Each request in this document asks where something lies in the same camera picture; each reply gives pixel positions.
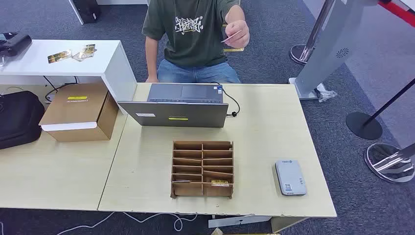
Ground black stanchion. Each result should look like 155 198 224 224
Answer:
346 77 415 141

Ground white metal bracket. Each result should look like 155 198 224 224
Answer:
208 215 273 229

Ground person's left hand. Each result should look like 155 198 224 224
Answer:
224 20 251 49

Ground white card reader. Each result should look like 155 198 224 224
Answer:
275 159 308 196

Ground white floor cable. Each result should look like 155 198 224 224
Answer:
48 211 198 235

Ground black power cable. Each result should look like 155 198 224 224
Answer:
43 76 78 103

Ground person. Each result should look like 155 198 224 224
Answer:
141 0 251 84

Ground red barrier belt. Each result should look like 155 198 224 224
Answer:
377 0 415 28

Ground clear plastic wrap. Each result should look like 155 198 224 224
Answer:
316 83 338 103

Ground grey laptop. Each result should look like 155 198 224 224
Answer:
117 83 229 128

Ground black computer tower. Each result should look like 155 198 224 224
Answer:
71 0 102 24

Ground brown cardboard box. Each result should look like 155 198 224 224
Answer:
38 83 119 142

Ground grey kiosk stand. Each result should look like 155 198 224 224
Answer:
288 0 380 100

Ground wooden desk leg panel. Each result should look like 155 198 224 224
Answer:
271 216 309 234

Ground white side table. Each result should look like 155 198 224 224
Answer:
0 39 138 115

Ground chrome stanchion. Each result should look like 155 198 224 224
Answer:
289 0 336 66
364 142 415 184

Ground black device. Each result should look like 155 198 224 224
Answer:
0 31 33 57

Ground brown cardboard card organizer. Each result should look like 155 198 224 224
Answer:
170 141 234 199

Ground white desk panel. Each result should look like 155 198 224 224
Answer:
67 0 85 25

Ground black bag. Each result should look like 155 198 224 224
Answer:
0 91 46 150

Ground black laptop cable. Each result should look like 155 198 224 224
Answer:
211 81 241 118

